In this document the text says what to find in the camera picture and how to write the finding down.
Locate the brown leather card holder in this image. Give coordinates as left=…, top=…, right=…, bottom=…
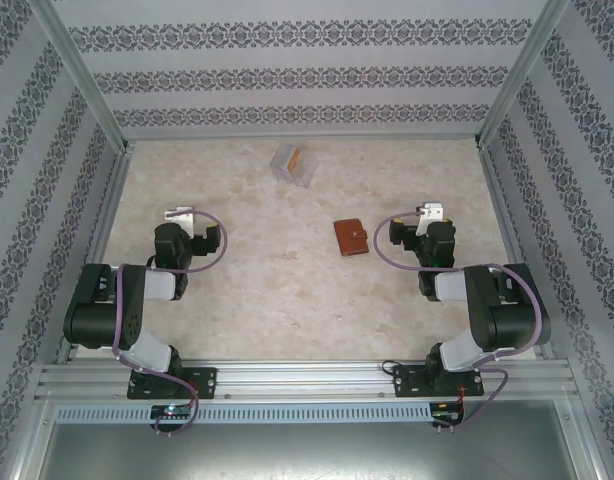
left=333, top=218, right=369, bottom=258

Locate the clear plastic card box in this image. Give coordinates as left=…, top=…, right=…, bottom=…
left=269, top=143, right=320, bottom=189

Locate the small circuit board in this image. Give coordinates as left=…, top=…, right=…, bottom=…
left=431, top=401, right=467, bottom=420
left=150, top=403, right=194, bottom=419

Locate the grey sheet metal panel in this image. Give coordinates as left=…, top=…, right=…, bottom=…
left=16, top=394, right=603, bottom=480

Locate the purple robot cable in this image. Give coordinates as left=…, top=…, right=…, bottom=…
left=374, top=209, right=544, bottom=432
left=110, top=209, right=229, bottom=437

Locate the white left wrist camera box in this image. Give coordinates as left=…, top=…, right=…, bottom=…
left=164, top=205, right=197, bottom=235

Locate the aluminium table side rail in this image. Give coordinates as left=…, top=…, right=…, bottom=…
left=475, top=142, right=557, bottom=360
left=55, top=142, right=137, bottom=365

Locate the aluminium table end rail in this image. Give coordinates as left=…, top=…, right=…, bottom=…
left=124, top=132, right=483, bottom=144

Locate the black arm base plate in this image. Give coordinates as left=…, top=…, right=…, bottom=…
left=392, top=364, right=486, bottom=400
left=126, top=366, right=220, bottom=401

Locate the aluminium mounting rail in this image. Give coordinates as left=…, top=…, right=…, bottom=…
left=34, top=360, right=574, bottom=401

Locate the aluminium frame post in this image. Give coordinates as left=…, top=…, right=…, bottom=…
left=473, top=0, right=572, bottom=150
left=25, top=0, right=137, bottom=154

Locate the slotted grey cable duct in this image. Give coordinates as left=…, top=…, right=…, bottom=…
left=53, top=403, right=434, bottom=425

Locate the aluminium frame beam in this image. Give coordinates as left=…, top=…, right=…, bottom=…
left=554, top=399, right=614, bottom=480
left=6, top=394, right=56, bottom=480

